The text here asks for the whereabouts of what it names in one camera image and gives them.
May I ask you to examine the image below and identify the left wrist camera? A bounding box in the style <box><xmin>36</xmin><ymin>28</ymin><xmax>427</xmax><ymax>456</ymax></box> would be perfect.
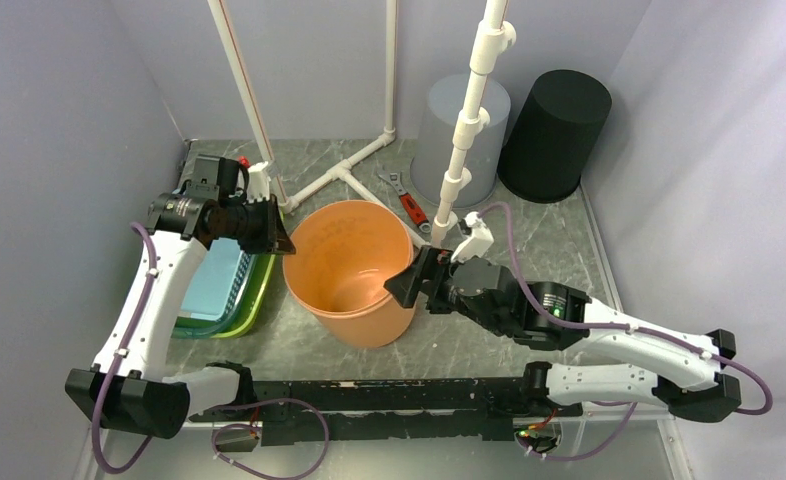
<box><xmin>237</xmin><ymin>156</ymin><xmax>272</xmax><ymax>204</ymax></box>

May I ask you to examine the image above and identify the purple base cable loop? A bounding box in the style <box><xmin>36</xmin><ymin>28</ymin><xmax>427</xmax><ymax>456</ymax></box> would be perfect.
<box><xmin>210</xmin><ymin>394</ymin><xmax>332</xmax><ymax>480</ymax></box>

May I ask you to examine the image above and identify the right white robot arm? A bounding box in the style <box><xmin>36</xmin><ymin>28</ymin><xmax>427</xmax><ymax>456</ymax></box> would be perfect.
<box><xmin>383</xmin><ymin>247</ymin><xmax>742</xmax><ymax>423</ymax></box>

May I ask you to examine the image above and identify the black plastic bucket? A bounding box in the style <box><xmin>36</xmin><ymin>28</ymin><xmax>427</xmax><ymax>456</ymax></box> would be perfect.
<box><xmin>498</xmin><ymin>69</ymin><xmax>612</xmax><ymax>204</ymax></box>

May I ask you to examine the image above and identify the red handled adjustable wrench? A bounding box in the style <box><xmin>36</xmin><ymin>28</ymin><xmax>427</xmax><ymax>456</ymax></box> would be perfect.
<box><xmin>377</xmin><ymin>167</ymin><xmax>431</xmax><ymax>233</ymax></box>

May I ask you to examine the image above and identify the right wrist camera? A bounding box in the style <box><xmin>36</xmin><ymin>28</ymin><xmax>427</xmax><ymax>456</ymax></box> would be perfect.
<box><xmin>451</xmin><ymin>211</ymin><xmax>494</xmax><ymax>263</ymax></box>

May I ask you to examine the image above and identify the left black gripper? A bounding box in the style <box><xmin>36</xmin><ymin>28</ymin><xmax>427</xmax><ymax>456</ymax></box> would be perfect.
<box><xmin>220</xmin><ymin>193</ymin><xmax>296</xmax><ymax>255</ymax></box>

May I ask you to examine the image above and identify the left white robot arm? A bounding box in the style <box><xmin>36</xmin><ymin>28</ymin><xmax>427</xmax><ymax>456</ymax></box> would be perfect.
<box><xmin>64</xmin><ymin>155</ymin><xmax>296</xmax><ymax>439</ymax></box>

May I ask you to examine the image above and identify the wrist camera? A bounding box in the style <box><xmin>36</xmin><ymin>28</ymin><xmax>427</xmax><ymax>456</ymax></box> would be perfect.
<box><xmin>451</xmin><ymin>211</ymin><xmax>494</xmax><ymax>263</ymax></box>
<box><xmin>237</xmin><ymin>156</ymin><xmax>272</xmax><ymax>204</ymax></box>

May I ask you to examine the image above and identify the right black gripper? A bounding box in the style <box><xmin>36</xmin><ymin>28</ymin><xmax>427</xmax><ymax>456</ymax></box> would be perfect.
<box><xmin>385</xmin><ymin>243</ymin><xmax>509</xmax><ymax>337</ymax></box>

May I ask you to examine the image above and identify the orange plastic bucket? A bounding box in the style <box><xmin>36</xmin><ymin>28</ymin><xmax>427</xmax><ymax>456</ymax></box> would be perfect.
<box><xmin>283</xmin><ymin>200</ymin><xmax>415</xmax><ymax>348</ymax></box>

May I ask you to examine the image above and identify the green plastic tray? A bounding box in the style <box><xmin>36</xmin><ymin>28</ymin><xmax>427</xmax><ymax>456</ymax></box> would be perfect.
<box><xmin>172</xmin><ymin>255</ymin><xmax>275</xmax><ymax>340</ymax></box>

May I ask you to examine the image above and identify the blue plastic basket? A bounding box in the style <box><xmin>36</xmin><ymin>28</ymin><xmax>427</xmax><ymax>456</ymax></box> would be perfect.
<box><xmin>177</xmin><ymin>238</ymin><xmax>256</xmax><ymax>328</ymax></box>

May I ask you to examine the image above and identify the grey plastic bucket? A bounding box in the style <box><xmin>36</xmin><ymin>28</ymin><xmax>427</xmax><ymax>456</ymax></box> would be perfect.
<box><xmin>408</xmin><ymin>74</ymin><xmax>512</xmax><ymax>211</ymax></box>

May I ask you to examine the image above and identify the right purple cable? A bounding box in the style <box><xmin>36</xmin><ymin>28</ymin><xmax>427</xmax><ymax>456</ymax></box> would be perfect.
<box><xmin>475</xmin><ymin>201</ymin><xmax>775</xmax><ymax>417</ymax></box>

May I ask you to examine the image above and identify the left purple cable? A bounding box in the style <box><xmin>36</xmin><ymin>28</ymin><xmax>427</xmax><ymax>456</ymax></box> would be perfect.
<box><xmin>90</xmin><ymin>221</ymin><xmax>161</xmax><ymax>476</ymax></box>

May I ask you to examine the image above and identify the white PVC pipe frame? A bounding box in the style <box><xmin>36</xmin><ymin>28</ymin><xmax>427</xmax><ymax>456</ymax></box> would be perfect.
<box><xmin>207</xmin><ymin>0</ymin><xmax>519</xmax><ymax>248</ymax></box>

